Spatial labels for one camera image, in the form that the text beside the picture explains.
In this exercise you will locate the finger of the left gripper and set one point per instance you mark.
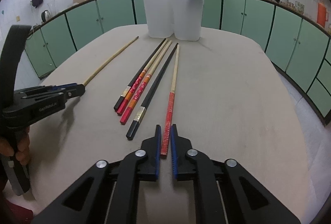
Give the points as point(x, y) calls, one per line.
point(63, 86)
point(73, 90)

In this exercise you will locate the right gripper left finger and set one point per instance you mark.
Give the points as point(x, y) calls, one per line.
point(149, 170)

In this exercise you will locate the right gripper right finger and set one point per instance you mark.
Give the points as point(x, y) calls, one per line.
point(182, 168)

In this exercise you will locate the plain bamboo chopstick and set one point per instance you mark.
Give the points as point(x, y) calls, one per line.
point(100, 68)

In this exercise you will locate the person's left hand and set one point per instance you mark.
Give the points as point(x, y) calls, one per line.
point(22, 153)

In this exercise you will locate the red orange patterned chopstick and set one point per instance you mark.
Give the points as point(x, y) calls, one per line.
point(135, 82)

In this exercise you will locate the electric kettle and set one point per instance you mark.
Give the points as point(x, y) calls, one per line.
point(46, 16)

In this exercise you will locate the dark towel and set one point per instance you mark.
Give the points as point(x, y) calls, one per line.
point(36, 3)

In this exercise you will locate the white utensil holder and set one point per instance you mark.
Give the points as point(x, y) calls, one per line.
point(181, 18)

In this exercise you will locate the green lower cabinets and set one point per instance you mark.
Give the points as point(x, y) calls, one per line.
point(297, 47)

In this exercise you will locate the orange thermos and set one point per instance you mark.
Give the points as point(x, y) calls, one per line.
point(322, 15)

